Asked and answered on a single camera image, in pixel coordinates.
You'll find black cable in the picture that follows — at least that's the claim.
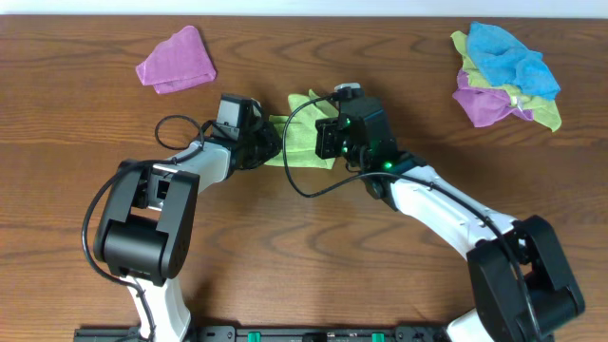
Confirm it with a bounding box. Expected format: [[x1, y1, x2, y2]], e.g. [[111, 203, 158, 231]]
[[281, 93, 542, 342], [81, 114, 206, 342]]

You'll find blue cloth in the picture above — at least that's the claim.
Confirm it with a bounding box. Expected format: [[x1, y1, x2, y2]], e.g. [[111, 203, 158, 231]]
[[466, 22, 561, 101]]

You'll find left black cable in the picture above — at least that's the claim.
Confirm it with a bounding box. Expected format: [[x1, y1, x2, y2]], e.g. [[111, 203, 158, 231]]
[[81, 114, 206, 342]]

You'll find right black cable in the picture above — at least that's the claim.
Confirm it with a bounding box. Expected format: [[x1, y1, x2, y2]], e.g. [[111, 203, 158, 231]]
[[281, 93, 542, 342]]

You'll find olive green cloth in pile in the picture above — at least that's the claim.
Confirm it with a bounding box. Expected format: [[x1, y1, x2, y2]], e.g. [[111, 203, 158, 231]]
[[450, 30, 561, 132]]

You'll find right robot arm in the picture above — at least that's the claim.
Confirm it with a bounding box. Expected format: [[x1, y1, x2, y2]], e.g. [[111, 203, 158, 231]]
[[315, 97, 585, 342]]

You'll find folded purple cloth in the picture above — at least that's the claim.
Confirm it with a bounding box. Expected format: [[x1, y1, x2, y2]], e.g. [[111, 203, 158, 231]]
[[135, 26, 218, 94]]

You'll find crumpled purple cloth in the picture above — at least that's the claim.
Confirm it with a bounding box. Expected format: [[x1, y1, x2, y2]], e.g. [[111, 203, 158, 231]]
[[452, 70, 534, 128]]

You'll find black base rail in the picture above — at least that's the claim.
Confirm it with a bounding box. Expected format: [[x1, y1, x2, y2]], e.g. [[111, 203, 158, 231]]
[[73, 324, 457, 342]]

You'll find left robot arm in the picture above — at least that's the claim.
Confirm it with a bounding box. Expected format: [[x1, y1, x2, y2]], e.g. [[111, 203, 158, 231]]
[[80, 95, 281, 341]]

